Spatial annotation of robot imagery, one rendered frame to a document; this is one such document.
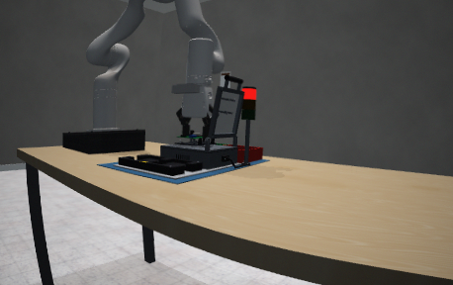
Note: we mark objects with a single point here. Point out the red bin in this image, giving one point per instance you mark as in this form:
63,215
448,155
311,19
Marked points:
255,153

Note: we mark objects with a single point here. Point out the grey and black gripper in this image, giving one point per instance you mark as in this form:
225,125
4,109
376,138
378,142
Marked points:
197,105

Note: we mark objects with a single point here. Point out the green circuit board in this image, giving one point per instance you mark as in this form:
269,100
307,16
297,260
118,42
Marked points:
194,136

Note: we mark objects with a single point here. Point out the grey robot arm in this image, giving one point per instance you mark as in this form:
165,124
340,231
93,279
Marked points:
204,55

